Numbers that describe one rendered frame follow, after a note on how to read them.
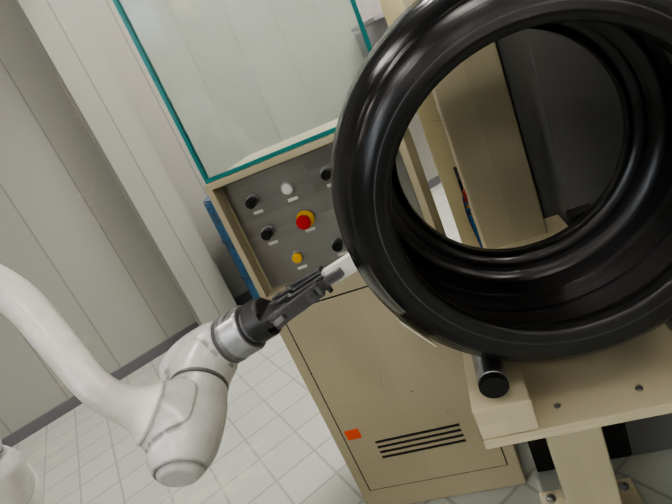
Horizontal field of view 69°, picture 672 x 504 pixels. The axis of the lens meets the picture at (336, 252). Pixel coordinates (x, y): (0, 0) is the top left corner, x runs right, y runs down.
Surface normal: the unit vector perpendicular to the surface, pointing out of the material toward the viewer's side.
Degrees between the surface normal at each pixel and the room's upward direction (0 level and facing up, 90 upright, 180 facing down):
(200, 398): 51
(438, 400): 90
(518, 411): 90
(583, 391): 0
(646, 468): 0
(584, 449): 90
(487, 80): 90
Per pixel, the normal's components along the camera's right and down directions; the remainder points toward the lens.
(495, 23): -0.21, 0.22
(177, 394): 0.38, -0.79
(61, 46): 0.49, 0.10
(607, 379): -0.38, -0.87
